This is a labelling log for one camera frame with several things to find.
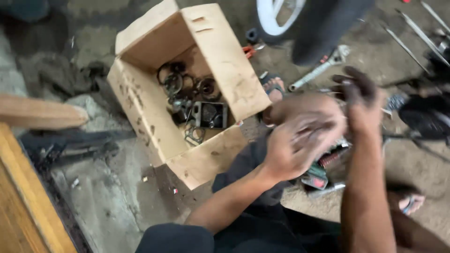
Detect person's left foot with sandal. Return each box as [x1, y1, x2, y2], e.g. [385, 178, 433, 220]
[260, 73, 286, 104]

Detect black rubber rings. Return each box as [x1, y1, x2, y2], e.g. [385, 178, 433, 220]
[157, 61, 188, 97]

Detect wooden frame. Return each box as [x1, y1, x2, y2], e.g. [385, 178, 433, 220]
[0, 123, 78, 253]

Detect silver adjustable wrench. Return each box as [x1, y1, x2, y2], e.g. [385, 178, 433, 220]
[288, 45, 351, 93]

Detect flat metal gasket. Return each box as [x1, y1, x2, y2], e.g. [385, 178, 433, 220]
[184, 126, 206, 147]

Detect green packet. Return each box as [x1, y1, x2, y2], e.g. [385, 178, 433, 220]
[301, 163, 330, 190]

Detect black socket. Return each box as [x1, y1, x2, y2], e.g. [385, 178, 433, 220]
[245, 28, 260, 45]

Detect person's left hand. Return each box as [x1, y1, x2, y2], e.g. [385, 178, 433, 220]
[262, 112, 347, 182]

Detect grey metal engine block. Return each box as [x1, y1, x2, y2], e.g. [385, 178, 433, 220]
[191, 101, 229, 129]

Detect black metal bar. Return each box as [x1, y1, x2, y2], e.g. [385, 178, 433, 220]
[19, 129, 137, 166]

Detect wooden plank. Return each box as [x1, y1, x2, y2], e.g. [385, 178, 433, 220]
[0, 93, 89, 129]

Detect white rimmed motorcycle wheel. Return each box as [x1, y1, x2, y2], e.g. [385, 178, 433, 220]
[255, 0, 375, 66]

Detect dark greasy cloth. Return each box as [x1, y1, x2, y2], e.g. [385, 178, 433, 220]
[17, 52, 117, 103]

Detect open cardboard box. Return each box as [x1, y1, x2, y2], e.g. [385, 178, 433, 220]
[107, 0, 272, 190]

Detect long metal rod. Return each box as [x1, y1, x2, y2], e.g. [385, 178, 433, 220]
[420, 0, 450, 34]
[381, 24, 431, 75]
[395, 8, 450, 68]

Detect person's right foot with sandal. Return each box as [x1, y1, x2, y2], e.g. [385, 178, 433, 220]
[398, 193, 426, 216]

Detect round metal bearing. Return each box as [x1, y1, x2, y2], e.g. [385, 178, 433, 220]
[196, 77, 221, 102]

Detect red handled pliers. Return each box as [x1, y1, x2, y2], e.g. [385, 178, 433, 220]
[242, 43, 265, 59]

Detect person's foot with sandal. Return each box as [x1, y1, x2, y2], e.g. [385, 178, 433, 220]
[398, 193, 426, 216]
[260, 73, 286, 104]

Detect person's right hand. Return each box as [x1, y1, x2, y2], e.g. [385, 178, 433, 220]
[330, 66, 387, 131]

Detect black motorcycle part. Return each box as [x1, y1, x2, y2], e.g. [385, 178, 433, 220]
[398, 94, 450, 142]

